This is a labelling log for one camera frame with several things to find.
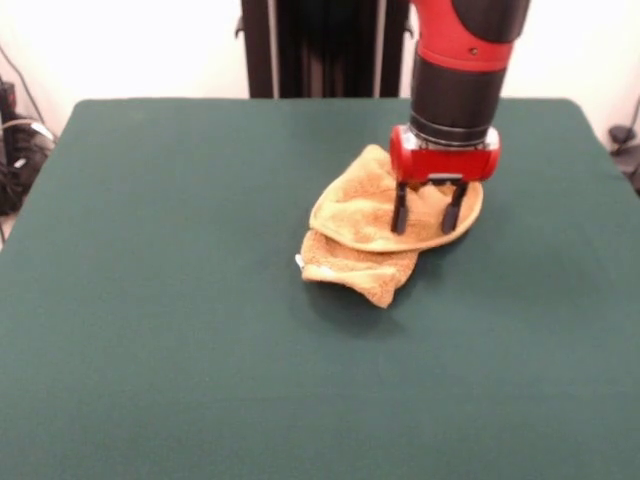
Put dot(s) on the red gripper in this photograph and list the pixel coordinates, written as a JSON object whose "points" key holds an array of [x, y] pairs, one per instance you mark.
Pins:
{"points": [[445, 164]]}

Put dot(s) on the orange terry towel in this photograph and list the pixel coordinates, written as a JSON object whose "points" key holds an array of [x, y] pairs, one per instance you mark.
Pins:
{"points": [[350, 215]]}

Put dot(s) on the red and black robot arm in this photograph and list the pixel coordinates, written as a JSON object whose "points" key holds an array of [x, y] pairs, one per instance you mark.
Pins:
{"points": [[457, 90]]}

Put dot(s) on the small black plug adapter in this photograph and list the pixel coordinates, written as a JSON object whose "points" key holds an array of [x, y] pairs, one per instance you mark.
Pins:
{"points": [[620, 135]]}

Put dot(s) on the dark green tablecloth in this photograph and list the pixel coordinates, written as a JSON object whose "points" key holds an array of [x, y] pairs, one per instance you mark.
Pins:
{"points": [[150, 325]]}

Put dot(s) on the black power strip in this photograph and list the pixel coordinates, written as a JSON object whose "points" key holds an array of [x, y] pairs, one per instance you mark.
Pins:
{"points": [[7, 97]]}

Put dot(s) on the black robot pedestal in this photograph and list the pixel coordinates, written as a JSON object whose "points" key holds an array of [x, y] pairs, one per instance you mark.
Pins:
{"points": [[260, 50]]}

